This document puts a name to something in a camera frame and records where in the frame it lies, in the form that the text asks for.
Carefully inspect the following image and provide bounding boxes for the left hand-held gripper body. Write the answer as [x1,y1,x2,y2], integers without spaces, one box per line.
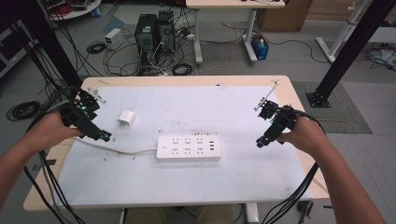
[60,92,113,143]

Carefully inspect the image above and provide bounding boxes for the white charger plug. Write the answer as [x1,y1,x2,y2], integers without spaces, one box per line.
[117,110,137,127]

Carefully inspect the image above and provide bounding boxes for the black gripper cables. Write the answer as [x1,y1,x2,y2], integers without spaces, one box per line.
[23,86,87,224]
[262,108,327,224]

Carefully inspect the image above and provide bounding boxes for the white power strip cable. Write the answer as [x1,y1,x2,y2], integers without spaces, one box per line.
[73,136,159,156]

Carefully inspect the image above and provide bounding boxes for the white power strip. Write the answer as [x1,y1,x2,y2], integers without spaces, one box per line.
[156,133,222,162]

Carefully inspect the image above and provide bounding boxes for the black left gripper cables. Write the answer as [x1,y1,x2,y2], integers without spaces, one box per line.
[23,86,87,224]

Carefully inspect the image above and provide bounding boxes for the black plug on floor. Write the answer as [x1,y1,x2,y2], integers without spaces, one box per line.
[296,200,315,217]

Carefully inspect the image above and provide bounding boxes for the black computer tower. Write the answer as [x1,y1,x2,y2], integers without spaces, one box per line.
[156,9,177,56]
[134,13,159,65]

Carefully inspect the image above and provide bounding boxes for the tangle of floor cables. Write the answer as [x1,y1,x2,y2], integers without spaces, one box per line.
[103,18,202,77]

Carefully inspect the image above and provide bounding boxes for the blue box with bottle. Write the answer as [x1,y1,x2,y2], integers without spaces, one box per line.
[250,34,270,61]

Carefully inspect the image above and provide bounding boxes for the black aluminium frame post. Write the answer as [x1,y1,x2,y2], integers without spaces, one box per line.
[17,0,84,91]
[305,0,396,109]

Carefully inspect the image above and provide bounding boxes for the brown cardboard box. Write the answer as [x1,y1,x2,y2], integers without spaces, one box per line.
[256,0,314,33]

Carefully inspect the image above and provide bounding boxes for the light wooden table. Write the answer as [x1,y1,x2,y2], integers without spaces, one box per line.
[22,75,331,213]

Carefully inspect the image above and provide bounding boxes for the black equipment rack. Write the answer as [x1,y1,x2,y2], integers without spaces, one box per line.
[0,19,36,79]

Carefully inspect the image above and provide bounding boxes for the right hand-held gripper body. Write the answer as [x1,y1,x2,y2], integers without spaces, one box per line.
[255,105,298,149]

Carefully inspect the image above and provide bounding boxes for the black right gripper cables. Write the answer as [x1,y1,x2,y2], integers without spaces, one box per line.
[262,108,327,224]

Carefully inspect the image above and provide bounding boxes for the person's right hand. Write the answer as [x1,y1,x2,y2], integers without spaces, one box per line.
[277,117,332,159]

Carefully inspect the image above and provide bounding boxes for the coiled black cable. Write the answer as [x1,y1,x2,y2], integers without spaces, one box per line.
[171,63,195,77]
[6,100,42,122]
[86,40,107,55]

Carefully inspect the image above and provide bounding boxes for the wooden desk with white legs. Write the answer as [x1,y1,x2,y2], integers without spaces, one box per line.
[185,0,287,66]

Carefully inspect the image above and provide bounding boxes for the white table leg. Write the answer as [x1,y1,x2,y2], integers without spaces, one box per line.
[245,203,261,224]

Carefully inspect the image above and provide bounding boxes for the grey floor mat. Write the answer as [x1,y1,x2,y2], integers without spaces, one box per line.
[291,80,374,135]

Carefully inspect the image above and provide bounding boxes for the person's left hand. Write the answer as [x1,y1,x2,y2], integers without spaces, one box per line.
[29,110,85,154]

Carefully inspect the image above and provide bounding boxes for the round white table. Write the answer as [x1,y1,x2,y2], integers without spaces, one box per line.
[40,0,103,21]

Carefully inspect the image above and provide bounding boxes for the white power supply box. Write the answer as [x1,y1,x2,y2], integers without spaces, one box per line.
[104,27,125,51]

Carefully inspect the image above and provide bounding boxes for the white table mat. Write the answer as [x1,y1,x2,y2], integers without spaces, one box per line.
[58,85,313,208]

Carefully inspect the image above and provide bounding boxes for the white metal stand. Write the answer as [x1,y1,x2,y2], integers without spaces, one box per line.
[315,0,375,64]

